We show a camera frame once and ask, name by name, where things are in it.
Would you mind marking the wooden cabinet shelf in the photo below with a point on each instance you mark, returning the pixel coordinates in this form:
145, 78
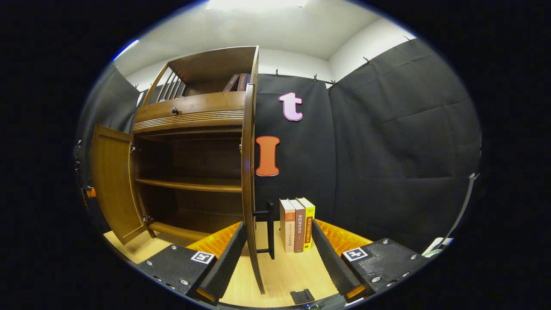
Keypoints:
189, 185

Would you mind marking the black backdrop cloth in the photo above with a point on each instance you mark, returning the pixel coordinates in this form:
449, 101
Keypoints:
387, 150

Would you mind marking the orange and white book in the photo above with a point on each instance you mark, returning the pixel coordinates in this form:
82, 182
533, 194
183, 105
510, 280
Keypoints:
287, 228

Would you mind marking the wooden drawer with black knob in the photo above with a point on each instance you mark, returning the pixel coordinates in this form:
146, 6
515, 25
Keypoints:
193, 105

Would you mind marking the wooden double-door shoe cabinet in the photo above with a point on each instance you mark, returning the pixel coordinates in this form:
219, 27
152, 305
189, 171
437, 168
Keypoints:
206, 64

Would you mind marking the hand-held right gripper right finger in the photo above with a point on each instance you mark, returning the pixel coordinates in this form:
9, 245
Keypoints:
329, 262

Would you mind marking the yellow book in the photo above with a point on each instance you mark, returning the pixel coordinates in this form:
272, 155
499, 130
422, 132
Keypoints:
309, 226

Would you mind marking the brown book with white label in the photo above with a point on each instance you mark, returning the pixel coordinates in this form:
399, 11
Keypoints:
300, 228

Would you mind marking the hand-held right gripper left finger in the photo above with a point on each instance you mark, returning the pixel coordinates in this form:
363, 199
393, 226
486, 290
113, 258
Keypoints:
226, 258

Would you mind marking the wooden shoe cabinet door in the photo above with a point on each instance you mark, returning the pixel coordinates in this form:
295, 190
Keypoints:
114, 181
248, 172

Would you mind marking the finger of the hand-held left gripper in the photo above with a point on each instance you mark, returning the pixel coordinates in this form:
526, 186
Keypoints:
90, 192

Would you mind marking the large ceiling light panel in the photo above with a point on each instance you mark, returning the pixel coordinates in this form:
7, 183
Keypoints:
258, 3

